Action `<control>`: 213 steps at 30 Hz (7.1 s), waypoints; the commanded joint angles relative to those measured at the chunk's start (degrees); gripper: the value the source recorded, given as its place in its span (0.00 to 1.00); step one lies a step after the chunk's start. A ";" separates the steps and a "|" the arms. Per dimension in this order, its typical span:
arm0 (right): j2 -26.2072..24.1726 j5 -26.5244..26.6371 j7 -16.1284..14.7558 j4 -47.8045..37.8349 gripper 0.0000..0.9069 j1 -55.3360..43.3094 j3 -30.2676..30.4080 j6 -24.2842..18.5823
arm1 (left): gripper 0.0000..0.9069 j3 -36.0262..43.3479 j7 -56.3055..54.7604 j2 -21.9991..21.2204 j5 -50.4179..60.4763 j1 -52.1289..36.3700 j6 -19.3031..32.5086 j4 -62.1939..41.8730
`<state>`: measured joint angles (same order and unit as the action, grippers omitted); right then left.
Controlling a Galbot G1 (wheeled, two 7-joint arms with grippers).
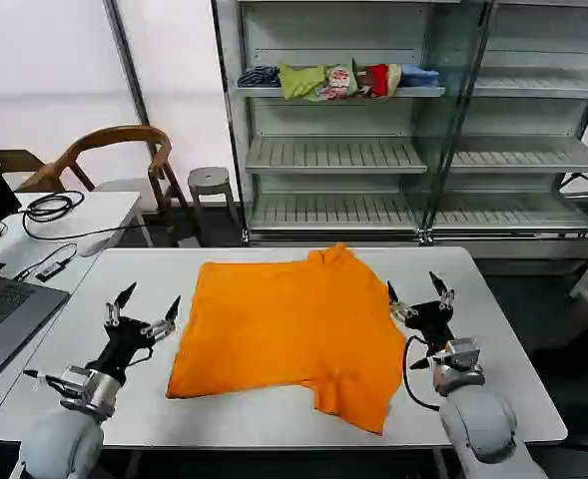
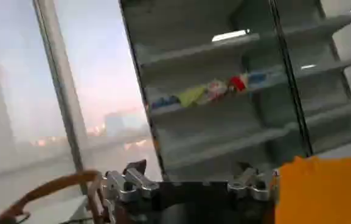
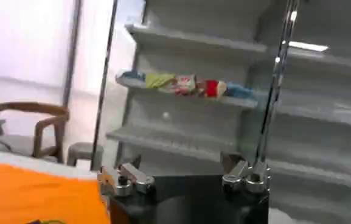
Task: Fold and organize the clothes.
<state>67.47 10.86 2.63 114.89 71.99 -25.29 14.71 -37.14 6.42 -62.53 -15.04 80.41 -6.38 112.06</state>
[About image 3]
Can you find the grey round stool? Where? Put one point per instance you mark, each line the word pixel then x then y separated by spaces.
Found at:
pixel 82 150

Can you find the brown wooden chair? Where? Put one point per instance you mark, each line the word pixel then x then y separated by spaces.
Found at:
pixel 46 124

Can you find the orange shirt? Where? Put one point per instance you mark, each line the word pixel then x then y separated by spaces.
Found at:
pixel 35 194

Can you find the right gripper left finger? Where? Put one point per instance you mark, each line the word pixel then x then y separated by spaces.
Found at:
pixel 123 182

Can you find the metal shelf rack with clothes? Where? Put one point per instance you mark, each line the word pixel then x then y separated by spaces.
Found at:
pixel 181 85

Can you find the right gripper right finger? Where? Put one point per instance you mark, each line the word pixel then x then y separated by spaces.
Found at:
pixel 254 181

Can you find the empty metal shelf rack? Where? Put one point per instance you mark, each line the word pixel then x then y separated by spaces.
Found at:
pixel 321 106

